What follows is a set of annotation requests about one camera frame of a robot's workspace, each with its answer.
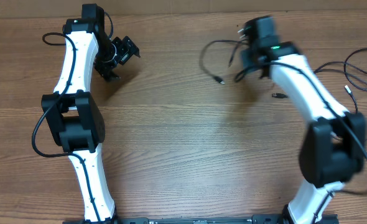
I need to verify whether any thick black usb cable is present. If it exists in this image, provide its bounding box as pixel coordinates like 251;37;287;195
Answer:
198;39;249;85

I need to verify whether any thin black cable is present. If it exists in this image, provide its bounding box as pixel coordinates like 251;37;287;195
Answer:
271;67;367;141
314;47;367;114

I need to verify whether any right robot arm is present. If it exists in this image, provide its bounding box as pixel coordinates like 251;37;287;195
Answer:
241;16;367;223

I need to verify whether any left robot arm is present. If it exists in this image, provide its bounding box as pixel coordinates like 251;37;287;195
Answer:
34;3;140;223

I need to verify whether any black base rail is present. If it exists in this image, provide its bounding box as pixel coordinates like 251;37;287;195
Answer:
62;213;340;224

